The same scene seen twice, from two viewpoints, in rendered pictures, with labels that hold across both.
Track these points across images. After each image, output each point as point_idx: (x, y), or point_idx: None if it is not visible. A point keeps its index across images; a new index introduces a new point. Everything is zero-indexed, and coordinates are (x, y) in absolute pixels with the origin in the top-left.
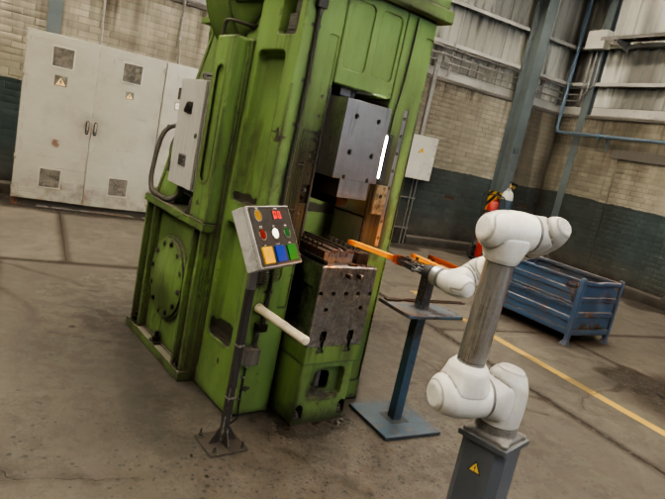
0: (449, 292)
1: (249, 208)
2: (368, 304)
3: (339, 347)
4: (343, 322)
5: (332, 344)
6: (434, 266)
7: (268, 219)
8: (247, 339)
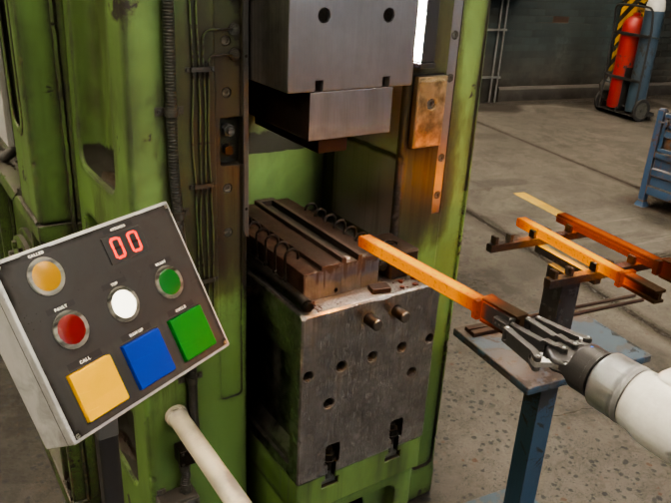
0: (666, 461)
1: (8, 265)
2: (429, 358)
3: (376, 457)
4: (376, 410)
5: (356, 459)
6: (604, 361)
7: (94, 270)
8: (166, 478)
